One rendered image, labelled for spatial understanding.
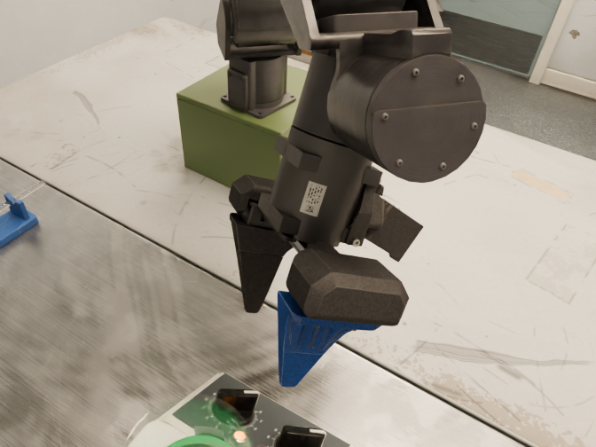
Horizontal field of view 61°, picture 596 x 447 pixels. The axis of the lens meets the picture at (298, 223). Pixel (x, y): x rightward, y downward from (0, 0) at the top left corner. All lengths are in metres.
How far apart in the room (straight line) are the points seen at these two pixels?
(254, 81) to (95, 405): 0.35
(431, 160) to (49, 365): 0.39
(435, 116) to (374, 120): 0.03
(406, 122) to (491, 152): 0.57
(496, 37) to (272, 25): 2.75
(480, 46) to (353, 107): 3.02
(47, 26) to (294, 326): 1.77
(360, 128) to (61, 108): 0.66
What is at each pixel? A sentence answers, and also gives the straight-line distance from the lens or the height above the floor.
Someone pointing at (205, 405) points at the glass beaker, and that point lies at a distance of 0.28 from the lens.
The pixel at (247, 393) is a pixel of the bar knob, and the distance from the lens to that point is 0.40.
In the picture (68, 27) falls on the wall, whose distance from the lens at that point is 2.04.
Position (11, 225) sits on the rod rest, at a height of 0.91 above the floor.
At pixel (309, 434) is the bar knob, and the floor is 0.96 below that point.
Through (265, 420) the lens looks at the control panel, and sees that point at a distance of 0.41.
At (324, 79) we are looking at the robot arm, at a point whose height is 1.17.
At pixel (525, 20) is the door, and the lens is 3.17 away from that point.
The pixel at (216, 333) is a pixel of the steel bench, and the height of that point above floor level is 0.90.
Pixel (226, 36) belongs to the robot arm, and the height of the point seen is 1.10.
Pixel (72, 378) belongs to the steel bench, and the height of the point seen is 0.90.
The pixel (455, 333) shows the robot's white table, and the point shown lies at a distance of 0.54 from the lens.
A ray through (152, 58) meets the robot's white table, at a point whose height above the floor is 0.90.
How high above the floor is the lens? 1.32
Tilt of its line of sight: 44 degrees down
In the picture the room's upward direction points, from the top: 4 degrees clockwise
